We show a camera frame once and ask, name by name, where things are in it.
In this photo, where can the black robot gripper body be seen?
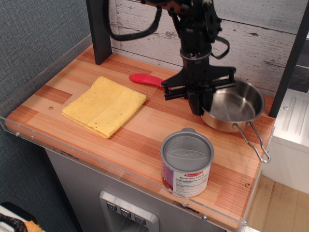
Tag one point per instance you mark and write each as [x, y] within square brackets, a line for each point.
[198, 76]

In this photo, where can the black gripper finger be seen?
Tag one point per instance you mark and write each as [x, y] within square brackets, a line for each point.
[205, 99]
[193, 99]

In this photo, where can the small stainless steel pot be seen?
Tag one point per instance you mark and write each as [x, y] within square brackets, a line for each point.
[235, 108]

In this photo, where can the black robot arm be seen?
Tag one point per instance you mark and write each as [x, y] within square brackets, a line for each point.
[197, 25]

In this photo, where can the toy food can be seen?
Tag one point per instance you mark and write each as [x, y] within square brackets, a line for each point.
[186, 158]

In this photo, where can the yellow folded cloth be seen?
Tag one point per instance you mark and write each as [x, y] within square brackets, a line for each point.
[105, 107]

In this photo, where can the white side cabinet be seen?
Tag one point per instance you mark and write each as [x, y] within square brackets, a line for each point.
[289, 143]

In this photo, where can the grey toy fridge cabinet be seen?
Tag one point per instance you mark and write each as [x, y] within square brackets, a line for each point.
[83, 186]

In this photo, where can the clear acrylic table guard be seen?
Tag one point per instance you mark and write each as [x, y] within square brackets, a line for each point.
[132, 154]

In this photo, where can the orange plush object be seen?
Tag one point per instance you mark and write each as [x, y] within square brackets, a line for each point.
[30, 226]

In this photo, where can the red-handled metal spoon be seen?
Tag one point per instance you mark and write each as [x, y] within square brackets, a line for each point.
[148, 79]

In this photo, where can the black right vertical post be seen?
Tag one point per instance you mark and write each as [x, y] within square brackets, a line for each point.
[291, 63]

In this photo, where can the black vertical post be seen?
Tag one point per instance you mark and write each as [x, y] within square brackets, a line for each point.
[291, 63]
[100, 37]

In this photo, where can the black left vertical post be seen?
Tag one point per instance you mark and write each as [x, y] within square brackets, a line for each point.
[100, 37]

